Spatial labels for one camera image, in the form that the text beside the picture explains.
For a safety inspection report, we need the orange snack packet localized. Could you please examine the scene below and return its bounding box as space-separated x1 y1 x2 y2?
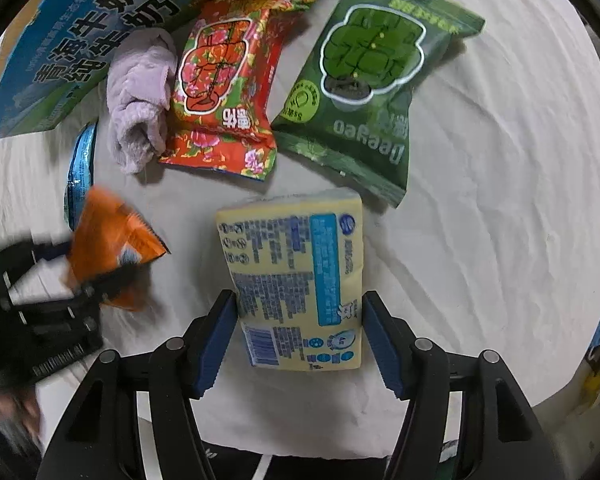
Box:
64 185 168 287

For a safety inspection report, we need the blue long snack packet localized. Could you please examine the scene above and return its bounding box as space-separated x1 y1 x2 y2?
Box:
64 119 98 231

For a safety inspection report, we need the lavender cloth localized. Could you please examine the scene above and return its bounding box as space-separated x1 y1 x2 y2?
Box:
106 28 178 174

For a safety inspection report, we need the red floral wipes packet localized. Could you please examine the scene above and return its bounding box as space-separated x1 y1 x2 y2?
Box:
158 0 315 181

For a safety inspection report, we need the green wipes packet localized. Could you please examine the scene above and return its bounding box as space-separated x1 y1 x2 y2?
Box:
272 0 484 207

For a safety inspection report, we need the person's left hand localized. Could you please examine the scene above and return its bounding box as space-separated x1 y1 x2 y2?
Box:
0 388 41 448

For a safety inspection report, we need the cardboard box with blue print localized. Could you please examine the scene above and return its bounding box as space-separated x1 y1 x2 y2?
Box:
0 0 194 139

